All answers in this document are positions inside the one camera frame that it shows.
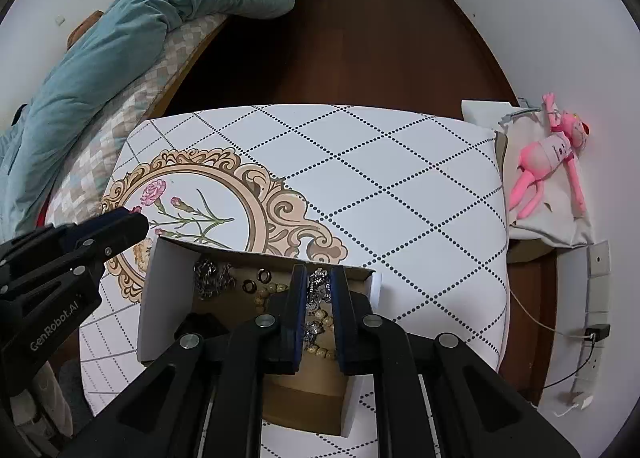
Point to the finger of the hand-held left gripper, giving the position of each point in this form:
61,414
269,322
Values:
60,233
115,235

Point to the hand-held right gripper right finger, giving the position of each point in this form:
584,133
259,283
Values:
341,308

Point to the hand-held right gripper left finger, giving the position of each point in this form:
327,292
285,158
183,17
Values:
299,308

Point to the white cardboard box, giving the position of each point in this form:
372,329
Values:
150,318

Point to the small black object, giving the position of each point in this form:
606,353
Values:
20,116

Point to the printed diamond pattern tablecloth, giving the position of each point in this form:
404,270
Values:
375,178

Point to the light blue quilt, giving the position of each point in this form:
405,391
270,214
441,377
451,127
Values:
100,63

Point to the beige tote bag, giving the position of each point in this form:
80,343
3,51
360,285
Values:
550,228

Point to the pink plush toy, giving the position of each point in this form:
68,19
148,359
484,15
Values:
542,153

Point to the black charger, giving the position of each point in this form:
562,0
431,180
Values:
597,334

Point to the white power strip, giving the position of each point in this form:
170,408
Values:
597,258

